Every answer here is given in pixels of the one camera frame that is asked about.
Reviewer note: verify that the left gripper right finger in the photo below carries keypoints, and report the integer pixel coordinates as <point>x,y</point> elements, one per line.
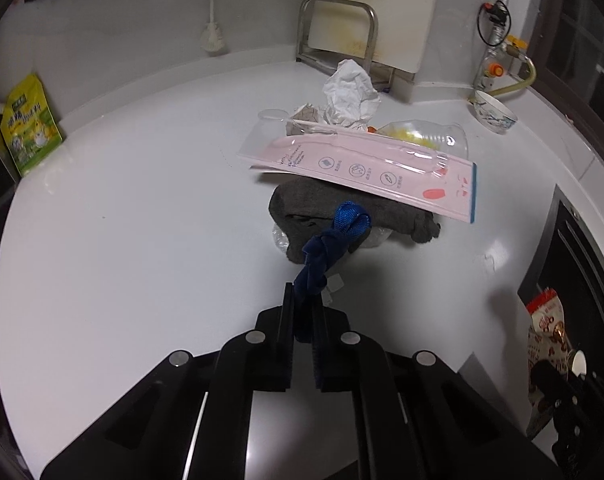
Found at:
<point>412,420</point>

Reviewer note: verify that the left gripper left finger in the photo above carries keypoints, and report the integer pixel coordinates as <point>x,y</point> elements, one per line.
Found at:
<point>189,417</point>

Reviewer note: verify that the red white snack wrapper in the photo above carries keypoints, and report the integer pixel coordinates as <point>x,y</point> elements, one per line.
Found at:
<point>548,352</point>

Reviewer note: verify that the blue ribbon scrap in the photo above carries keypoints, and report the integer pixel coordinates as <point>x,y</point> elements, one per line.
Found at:
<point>349,228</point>

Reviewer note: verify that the pink toothbrush package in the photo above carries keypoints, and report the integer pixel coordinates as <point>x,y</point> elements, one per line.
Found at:
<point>408,173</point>

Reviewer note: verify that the black kitchen sink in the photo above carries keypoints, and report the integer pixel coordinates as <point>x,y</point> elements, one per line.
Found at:
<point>569,261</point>

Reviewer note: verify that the dark grey cloth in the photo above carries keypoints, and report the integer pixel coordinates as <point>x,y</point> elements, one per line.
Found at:
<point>303,207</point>

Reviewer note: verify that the white patterned bowl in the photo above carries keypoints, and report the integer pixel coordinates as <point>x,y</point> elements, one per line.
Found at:
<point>492,113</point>

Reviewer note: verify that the crumpled white tissue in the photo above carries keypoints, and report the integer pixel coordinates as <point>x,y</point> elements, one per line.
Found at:
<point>352,100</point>

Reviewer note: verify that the yellow green refill pouch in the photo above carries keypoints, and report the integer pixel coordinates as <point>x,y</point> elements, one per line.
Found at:
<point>28,126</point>

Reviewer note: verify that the steel cutting board rack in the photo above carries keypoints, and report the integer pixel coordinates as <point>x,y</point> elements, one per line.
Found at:
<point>352,34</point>

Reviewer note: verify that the gas valve pipe assembly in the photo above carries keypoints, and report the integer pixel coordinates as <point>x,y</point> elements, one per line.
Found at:
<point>494,24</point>

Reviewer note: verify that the white cutting board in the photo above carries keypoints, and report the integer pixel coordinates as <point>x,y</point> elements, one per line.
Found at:
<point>377,5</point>

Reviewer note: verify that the blue handled bottle brush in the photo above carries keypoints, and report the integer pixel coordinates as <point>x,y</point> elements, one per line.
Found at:
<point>211,40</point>

